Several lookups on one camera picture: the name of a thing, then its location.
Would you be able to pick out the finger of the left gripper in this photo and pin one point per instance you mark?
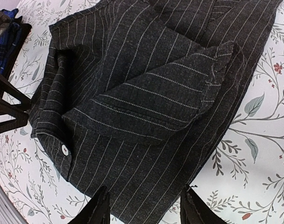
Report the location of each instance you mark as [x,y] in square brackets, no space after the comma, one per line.
[18,112]
[6,86]

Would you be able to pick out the black pinstriped long sleeve shirt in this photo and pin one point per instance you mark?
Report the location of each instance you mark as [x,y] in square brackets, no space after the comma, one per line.
[137,93]

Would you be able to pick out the floral patterned tablecloth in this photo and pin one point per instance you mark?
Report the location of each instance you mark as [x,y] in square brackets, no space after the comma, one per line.
[242,181]

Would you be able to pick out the aluminium front rail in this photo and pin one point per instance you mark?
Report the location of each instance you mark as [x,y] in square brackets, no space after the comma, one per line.
[8,213]

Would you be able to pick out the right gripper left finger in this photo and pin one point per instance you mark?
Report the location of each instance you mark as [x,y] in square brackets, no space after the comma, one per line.
[97,210]

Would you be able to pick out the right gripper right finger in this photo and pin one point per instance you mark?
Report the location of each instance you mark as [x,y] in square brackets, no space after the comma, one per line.
[194,211]

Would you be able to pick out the folded blue plaid shirt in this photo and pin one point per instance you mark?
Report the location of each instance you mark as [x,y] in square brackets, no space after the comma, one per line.
[4,46]

